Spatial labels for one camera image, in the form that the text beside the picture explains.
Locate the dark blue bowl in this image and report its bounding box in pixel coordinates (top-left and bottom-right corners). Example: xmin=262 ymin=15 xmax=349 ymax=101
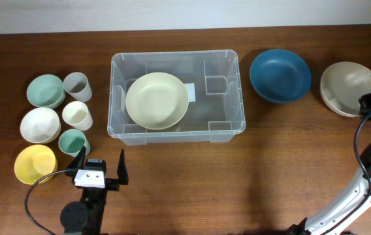
xmin=250 ymin=49 xmax=312 ymax=104

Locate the light green small bowl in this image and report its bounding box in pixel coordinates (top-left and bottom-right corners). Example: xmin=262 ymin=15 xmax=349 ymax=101
xmin=26 ymin=74 xmax=65 ymax=109

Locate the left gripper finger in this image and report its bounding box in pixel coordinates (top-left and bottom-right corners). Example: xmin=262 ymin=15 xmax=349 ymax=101
xmin=117 ymin=149 xmax=129 ymax=185
xmin=66 ymin=146 xmax=86 ymax=171

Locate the white label in container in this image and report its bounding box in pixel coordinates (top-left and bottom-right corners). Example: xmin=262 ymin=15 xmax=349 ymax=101
xmin=184 ymin=83 xmax=196 ymax=102

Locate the clear plastic storage container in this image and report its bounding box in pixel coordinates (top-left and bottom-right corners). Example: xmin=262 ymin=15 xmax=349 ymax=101
xmin=107 ymin=50 xmax=246 ymax=146

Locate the beige bowl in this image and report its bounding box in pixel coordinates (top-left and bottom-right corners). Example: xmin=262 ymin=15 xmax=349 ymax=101
xmin=320 ymin=61 xmax=371 ymax=118

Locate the grey cup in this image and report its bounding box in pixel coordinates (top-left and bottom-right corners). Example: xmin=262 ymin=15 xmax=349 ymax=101
xmin=63 ymin=72 xmax=92 ymax=102

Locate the green cup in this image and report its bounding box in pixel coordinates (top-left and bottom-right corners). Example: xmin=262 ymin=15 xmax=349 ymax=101
xmin=58 ymin=129 xmax=91 ymax=157

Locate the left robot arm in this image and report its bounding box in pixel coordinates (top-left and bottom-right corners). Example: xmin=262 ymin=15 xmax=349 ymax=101
xmin=60 ymin=146 xmax=129 ymax=234

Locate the cream cup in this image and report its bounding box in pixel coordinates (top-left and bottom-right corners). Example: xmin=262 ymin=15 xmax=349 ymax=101
xmin=62 ymin=101 xmax=93 ymax=131

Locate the white small bowl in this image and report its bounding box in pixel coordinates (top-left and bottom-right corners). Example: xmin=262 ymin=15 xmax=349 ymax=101
xmin=20 ymin=107 xmax=61 ymax=144

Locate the cream bowl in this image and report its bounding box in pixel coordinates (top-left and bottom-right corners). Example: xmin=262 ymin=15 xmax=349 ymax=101
xmin=125 ymin=72 xmax=189 ymax=130

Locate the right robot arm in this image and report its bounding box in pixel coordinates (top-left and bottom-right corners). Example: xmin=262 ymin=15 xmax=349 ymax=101
xmin=286 ymin=93 xmax=371 ymax=235

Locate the yellow small bowl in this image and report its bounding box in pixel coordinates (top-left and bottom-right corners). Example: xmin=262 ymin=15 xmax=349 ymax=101
xmin=14 ymin=144 xmax=57 ymax=185

